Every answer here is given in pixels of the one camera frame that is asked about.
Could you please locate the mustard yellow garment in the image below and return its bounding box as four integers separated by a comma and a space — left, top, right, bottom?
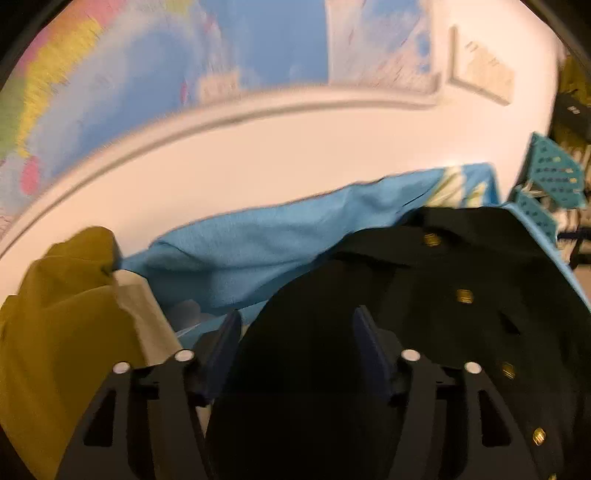
0, 226, 184, 480

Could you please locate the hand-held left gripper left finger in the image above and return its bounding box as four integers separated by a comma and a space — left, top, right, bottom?
55, 309, 243, 480

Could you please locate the black coat with gold buttons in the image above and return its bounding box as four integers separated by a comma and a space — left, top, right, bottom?
205, 205, 591, 480

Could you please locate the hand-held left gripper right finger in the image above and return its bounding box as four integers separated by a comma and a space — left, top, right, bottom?
353, 305, 541, 480

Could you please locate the light blue bed sheet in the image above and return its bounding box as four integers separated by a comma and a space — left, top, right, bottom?
121, 162, 591, 342

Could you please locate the colourful wall map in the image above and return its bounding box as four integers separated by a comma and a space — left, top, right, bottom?
0, 0, 442, 241

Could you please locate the white wall socket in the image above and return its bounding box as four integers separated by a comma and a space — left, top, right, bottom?
449, 25, 516, 106

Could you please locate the teal perforated plastic basket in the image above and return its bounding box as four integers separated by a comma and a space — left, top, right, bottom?
510, 131, 588, 246

